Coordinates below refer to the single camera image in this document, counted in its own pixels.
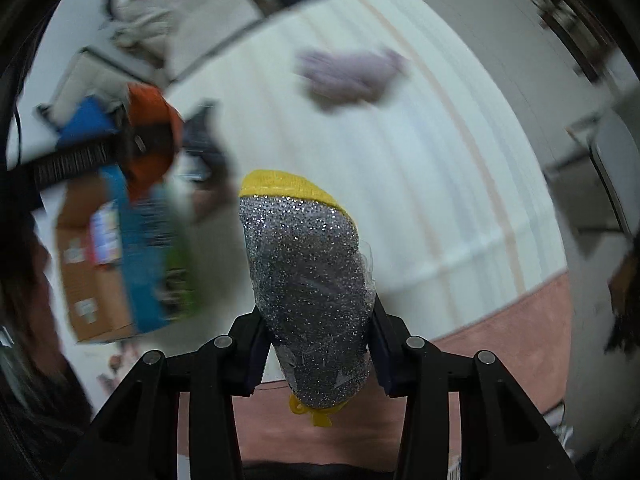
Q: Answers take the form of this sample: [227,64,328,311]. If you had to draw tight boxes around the orange snack bag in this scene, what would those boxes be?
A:
[122,82,183,202]

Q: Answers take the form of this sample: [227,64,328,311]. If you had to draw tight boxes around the silver yellow scrubber sponge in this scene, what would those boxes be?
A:
[239,169,375,428]

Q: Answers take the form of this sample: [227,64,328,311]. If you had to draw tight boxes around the beige tufted bench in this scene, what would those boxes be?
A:
[34,47,154,130]

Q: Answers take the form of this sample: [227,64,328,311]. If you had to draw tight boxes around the black snack bag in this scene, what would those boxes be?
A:
[182,101,235,222]

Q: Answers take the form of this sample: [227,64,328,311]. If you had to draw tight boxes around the cardboard box with printed flap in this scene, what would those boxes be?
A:
[53,95,208,345]

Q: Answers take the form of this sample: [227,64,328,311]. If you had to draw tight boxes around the beige puffer jacket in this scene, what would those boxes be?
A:
[105,0,280,76]

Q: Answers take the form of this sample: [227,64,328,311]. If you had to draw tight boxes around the purple cloth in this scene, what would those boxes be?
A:
[296,49,409,110]

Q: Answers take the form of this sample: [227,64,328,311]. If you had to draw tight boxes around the striped table cloth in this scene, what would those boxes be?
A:
[167,0,572,403]

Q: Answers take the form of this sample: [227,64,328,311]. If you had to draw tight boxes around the white chair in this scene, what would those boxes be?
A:
[542,110,639,252]

